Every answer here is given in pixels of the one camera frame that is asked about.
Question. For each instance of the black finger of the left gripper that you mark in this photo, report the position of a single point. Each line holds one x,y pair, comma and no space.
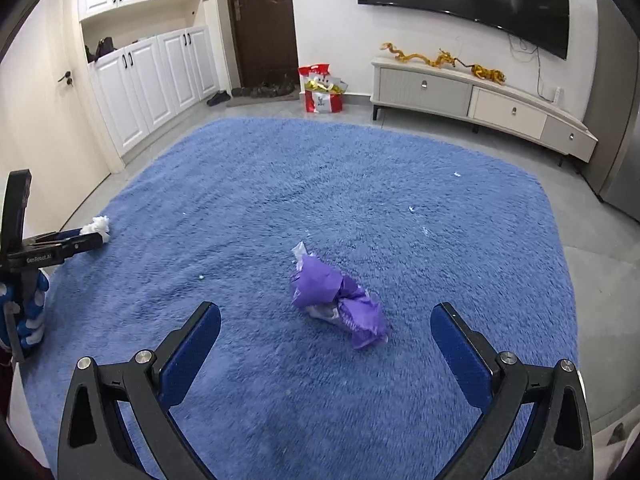
54,248

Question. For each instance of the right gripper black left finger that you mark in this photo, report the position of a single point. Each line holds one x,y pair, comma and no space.
94,442

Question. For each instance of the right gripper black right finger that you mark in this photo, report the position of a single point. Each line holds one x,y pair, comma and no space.
556,442

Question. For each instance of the white tissue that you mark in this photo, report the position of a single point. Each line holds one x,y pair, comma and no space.
99,225

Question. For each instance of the purple plastic bag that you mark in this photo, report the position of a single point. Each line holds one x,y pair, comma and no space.
329,295

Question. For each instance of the blue white gloved hand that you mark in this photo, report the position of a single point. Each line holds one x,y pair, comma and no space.
30,321

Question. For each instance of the black shoes by door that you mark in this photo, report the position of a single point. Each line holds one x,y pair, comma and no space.
219,97

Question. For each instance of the red white gift bag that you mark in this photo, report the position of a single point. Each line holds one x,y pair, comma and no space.
323,93

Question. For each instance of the dark brown entrance door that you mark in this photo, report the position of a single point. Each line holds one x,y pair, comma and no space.
264,42

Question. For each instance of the grey double-door refrigerator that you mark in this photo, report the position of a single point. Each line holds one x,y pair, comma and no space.
612,114

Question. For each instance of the white grey TV cabinet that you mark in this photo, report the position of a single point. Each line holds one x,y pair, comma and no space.
456,95

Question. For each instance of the golden dragon ornament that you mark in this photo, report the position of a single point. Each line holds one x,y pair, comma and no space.
445,58

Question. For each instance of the white wall cabinets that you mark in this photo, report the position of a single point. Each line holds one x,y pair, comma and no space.
148,62

